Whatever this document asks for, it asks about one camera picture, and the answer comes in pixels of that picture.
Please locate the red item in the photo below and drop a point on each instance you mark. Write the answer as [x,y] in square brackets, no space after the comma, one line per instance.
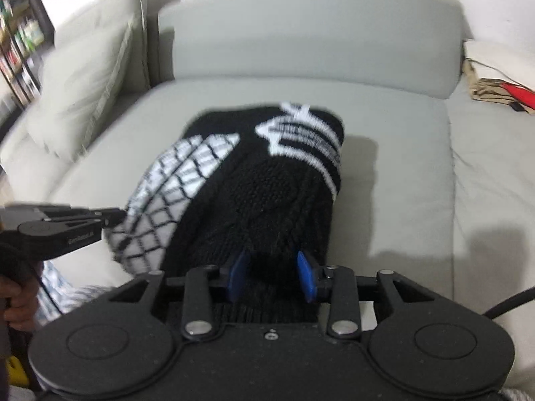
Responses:
[520,94]

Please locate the dark bookshelf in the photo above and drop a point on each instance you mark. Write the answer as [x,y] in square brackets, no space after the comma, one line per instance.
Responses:
[23,37]

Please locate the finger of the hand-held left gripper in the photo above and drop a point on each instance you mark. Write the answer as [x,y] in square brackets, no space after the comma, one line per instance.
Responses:
[108,216]

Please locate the blue white patterned cloth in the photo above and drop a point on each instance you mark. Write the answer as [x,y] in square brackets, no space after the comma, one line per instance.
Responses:
[67,288]

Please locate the light grey cushion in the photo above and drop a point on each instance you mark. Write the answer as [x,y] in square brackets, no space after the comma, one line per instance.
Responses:
[79,92]

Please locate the light grey sofa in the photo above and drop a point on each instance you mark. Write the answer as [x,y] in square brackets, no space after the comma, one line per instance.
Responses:
[397,196]

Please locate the black white knit sweater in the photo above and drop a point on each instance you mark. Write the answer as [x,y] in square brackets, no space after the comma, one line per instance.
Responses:
[267,192]

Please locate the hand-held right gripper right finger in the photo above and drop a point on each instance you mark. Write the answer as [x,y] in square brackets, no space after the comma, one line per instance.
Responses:
[305,277]

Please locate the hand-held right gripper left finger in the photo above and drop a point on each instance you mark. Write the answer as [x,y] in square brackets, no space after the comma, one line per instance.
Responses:
[238,275]

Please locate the person's left hand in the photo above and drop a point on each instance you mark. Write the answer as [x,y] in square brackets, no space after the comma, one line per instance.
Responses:
[21,305]

